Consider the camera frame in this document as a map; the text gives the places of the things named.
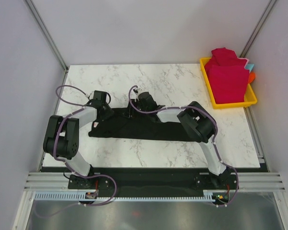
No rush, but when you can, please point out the black t-shirt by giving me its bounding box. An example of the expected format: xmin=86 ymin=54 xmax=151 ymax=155
xmin=88 ymin=108 xmax=195 ymax=142

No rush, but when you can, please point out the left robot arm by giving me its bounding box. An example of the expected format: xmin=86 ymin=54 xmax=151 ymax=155
xmin=43 ymin=91 xmax=112 ymax=188

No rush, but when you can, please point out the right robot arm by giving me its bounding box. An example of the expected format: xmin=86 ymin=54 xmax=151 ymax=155
xmin=128 ymin=89 xmax=230 ymax=189

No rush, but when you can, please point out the red t-shirt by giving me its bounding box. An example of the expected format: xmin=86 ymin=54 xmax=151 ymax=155
xmin=204 ymin=47 xmax=249 ymax=104

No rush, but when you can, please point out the yellow plastic bin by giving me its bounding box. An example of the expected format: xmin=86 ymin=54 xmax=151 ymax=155
xmin=199 ymin=57 xmax=257 ymax=109

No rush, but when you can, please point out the cyan cloth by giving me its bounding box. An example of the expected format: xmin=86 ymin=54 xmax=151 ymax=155
xmin=245 ymin=64 xmax=254 ymax=72

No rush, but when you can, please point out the pink cloth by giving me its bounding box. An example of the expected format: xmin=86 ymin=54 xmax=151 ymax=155
xmin=239 ymin=57 xmax=249 ymax=67

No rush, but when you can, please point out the orange cloth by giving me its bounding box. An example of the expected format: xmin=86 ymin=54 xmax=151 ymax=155
xmin=248 ymin=71 xmax=256 ymax=84

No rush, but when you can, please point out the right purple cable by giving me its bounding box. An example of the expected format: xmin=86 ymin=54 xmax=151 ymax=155
xmin=128 ymin=85 xmax=240 ymax=208

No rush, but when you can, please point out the purple cable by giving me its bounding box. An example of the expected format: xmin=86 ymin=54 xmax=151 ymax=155
xmin=35 ymin=85 xmax=118 ymax=219
xmin=128 ymin=85 xmax=240 ymax=208

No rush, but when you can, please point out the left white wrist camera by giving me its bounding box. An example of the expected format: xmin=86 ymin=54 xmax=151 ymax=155
xmin=85 ymin=92 xmax=94 ymax=99

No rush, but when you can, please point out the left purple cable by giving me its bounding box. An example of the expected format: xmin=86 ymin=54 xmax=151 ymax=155
xmin=35 ymin=85 xmax=118 ymax=219

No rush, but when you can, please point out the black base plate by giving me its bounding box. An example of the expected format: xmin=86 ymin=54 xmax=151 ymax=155
xmin=68 ymin=168 xmax=238 ymax=196

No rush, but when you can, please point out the white slotted cable duct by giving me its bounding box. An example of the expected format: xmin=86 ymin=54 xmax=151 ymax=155
xmin=34 ymin=190 xmax=215 ymax=202

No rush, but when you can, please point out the aluminium rail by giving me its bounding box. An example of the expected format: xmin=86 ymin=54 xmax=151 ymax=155
xmin=24 ymin=172 xmax=69 ymax=191

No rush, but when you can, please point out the left aluminium frame post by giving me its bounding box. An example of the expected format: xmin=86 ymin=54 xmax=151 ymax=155
xmin=24 ymin=0 xmax=69 ymax=72

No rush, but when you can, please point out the aluminium frame post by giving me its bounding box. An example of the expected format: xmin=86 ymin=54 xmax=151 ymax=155
xmin=240 ymin=0 xmax=278 ymax=58
xmin=24 ymin=0 xmax=69 ymax=72

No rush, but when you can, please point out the right aluminium frame post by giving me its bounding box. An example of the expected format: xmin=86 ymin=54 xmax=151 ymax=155
xmin=240 ymin=0 xmax=278 ymax=58

